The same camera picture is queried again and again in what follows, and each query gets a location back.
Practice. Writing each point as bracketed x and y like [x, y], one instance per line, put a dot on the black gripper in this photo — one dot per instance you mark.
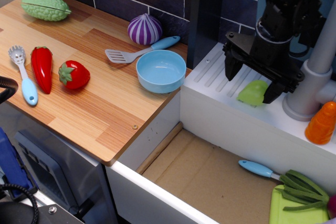
[266, 55]

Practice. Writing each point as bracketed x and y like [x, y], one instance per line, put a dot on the black curved tube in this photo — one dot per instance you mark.
[9, 87]

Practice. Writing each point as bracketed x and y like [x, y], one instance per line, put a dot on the light blue bowl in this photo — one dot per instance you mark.
[161, 71]

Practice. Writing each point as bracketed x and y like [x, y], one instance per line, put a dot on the green toy pear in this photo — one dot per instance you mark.
[253, 93]

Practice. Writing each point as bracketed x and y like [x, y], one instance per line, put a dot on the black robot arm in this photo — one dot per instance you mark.
[288, 17]

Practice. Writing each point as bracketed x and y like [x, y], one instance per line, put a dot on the blue clamp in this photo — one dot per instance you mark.
[15, 172]

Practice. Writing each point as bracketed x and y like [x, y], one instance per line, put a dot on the purple striped toy onion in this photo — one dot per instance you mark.
[145, 29]

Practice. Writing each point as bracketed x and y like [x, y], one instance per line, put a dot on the blue handled utensil in sink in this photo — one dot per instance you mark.
[259, 169]

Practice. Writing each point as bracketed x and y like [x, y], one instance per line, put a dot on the grey toy faucet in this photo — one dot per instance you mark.
[317, 88]

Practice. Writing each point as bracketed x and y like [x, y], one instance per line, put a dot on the grey spatula blue handle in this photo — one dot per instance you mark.
[116, 56]

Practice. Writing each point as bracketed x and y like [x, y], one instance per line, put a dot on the green toy bitter gourd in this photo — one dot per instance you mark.
[48, 10]

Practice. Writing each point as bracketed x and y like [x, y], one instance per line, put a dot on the grey pasta spoon blue handle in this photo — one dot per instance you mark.
[29, 90]

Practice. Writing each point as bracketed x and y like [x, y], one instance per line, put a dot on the grey toy oven door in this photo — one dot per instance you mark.
[68, 178]

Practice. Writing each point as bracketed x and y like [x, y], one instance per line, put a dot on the lime green cutting board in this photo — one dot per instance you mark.
[278, 215]

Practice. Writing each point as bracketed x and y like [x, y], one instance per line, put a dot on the pink toy item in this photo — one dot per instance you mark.
[331, 207]

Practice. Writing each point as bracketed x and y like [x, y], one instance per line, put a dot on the orange toy carrot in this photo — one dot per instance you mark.
[321, 127]

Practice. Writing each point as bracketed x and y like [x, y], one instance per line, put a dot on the red toy chili pepper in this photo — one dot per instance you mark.
[41, 63]

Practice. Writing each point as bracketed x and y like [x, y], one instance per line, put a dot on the light blue panel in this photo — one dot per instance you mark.
[301, 47]

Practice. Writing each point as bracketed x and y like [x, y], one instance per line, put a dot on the red toy strawberry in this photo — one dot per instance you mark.
[73, 75]

